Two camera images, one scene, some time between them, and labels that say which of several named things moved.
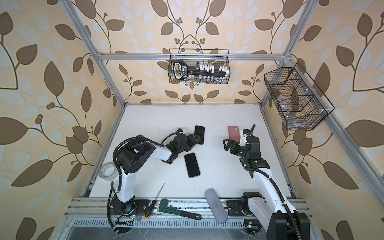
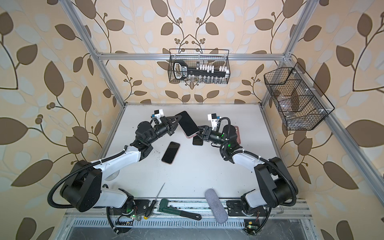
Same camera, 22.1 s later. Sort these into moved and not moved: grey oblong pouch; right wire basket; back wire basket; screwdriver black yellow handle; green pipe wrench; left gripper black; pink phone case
Moved: left gripper black
Not moved: screwdriver black yellow handle; pink phone case; grey oblong pouch; back wire basket; green pipe wrench; right wire basket
